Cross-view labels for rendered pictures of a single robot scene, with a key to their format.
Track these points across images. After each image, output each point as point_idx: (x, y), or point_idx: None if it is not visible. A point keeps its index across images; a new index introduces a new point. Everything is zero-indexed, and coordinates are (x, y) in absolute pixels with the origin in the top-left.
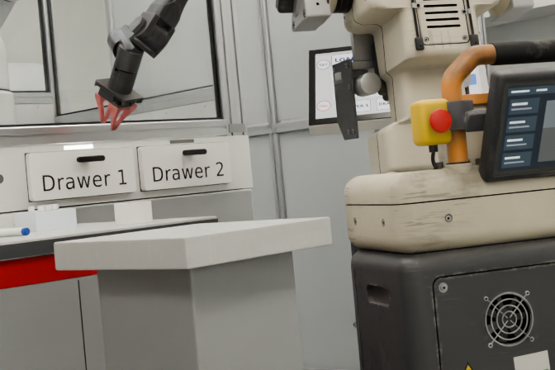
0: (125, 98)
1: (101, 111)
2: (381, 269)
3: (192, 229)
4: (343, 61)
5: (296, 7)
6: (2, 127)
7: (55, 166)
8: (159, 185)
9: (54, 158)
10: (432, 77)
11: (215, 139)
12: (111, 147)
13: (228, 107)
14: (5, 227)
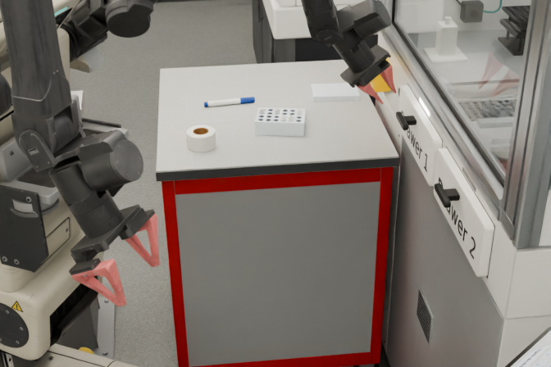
0: (343, 74)
1: (384, 79)
2: None
3: None
4: (89, 119)
5: None
6: (404, 51)
7: (406, 109)
8: (439, 201)
9: (407, 102)
10: None
11: (489, 212)
12: (435, 128)
13: (507, 187)
14: (397, 132)
